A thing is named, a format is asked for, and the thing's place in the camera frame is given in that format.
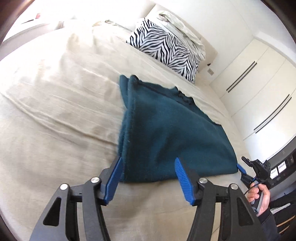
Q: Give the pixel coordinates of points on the person's right hand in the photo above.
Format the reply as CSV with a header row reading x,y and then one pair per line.
x,y
259,192

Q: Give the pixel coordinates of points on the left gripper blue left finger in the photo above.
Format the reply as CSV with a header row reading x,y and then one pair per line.
x,y
110,180

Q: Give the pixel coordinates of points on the zebra print pillow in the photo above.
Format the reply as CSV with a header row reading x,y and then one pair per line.
x,y
164,46

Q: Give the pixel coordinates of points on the beige bed sheet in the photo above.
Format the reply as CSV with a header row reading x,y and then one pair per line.
x,y
61,113

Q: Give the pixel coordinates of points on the black shelf with boxes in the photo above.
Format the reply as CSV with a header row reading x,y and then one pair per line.
x,y
282,166

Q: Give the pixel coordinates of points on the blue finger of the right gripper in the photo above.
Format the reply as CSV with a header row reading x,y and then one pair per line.
x,y
241,169

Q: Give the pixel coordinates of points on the crumpled white blanket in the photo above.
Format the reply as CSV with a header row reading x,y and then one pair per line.
x,y
193,41

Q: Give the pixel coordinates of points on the white wardrobe with black handles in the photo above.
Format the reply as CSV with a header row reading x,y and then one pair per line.
x,y
258,90

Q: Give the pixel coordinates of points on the dark teal knit sweater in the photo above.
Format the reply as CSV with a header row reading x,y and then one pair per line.
x,y
161,125

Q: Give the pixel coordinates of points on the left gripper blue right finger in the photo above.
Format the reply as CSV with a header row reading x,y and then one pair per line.
x,y
188,181

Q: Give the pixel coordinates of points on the wall socket plate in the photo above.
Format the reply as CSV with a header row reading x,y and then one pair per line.
x,y
210,72

